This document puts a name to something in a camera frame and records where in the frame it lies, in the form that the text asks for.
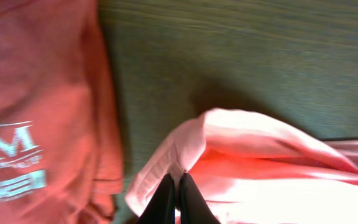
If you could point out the folded red printed t-shirt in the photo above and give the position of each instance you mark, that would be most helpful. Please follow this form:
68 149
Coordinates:
60 147

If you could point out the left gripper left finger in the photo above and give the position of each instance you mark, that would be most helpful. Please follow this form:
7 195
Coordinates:
161 207

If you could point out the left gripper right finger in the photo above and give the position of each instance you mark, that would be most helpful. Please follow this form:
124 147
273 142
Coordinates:
193 207

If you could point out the salmon pink t-shirt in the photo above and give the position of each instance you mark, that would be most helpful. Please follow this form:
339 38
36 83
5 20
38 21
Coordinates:
252 168

